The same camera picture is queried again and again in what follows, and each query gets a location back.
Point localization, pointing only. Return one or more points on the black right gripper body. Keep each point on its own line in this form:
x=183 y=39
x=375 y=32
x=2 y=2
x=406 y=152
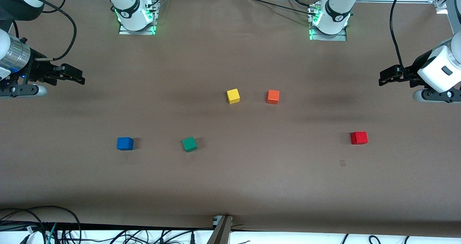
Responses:
x=38 y=72

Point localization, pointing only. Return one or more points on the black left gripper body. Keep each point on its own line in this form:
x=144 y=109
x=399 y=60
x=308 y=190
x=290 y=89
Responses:
x=409 y=74

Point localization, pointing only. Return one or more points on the red wooden block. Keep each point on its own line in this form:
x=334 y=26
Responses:
x=359 y=138

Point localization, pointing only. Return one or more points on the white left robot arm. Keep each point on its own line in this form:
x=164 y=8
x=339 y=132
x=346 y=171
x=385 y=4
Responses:
x=335 y=17

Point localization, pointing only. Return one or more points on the blue wooden block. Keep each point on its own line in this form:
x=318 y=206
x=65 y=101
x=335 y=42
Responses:
x=125 y=143

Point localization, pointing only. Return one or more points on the orange wooden block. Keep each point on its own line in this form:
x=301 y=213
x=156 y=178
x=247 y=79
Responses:
x=273 y=97

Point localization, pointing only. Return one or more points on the green wooden block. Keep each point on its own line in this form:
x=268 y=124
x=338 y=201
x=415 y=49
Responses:
x=189 y=144

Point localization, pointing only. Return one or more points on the yellow wooden block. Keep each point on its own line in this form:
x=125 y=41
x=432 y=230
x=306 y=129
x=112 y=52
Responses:
x=233 y=96

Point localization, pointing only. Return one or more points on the thin aluminium frame rail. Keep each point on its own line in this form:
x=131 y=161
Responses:
x=396 y=0

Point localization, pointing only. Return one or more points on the aluminium corner bracket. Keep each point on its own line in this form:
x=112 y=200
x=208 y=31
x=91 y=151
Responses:
x=441 y=6

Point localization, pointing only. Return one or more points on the grey metal post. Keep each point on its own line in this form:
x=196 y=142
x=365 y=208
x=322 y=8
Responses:
x=220 y=233

